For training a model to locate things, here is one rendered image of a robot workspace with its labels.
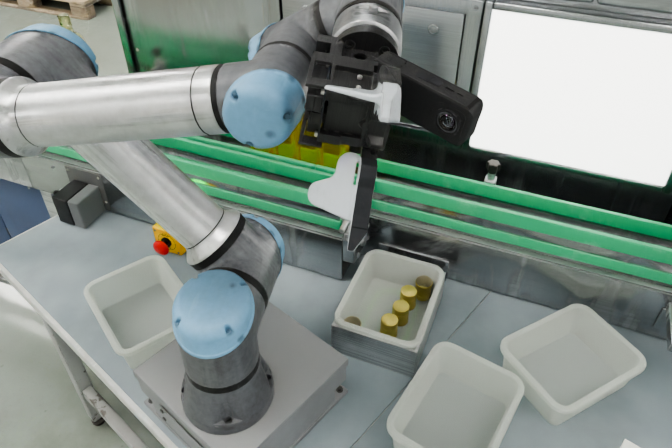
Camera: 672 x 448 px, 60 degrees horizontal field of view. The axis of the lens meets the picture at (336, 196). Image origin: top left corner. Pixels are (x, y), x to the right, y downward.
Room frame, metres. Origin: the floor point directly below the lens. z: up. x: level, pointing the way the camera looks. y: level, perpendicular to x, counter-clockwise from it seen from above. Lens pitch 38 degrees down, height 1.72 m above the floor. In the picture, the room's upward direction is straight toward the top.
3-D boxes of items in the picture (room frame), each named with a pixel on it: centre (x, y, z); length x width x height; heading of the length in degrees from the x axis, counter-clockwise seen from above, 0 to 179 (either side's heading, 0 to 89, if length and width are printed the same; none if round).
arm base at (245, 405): (0.56, 0.18, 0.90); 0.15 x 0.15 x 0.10
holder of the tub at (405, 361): (0.81, -0.12, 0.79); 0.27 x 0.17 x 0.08; 158
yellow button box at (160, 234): (1.02, 0.38, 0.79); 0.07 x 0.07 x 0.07; 68
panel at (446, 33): (1.11, -0.27, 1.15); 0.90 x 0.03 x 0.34; 68
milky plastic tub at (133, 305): (0.79, 0.39, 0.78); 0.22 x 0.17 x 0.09; 37
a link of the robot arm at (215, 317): (0.56, 0.18, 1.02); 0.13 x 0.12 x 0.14; 169
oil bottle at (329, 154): (1.08, 0.00, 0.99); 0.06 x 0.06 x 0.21; 68
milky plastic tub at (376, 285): (0.79, -0.11, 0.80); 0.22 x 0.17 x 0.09; 158
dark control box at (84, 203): (1.13, 0.64, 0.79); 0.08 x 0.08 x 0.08; 68
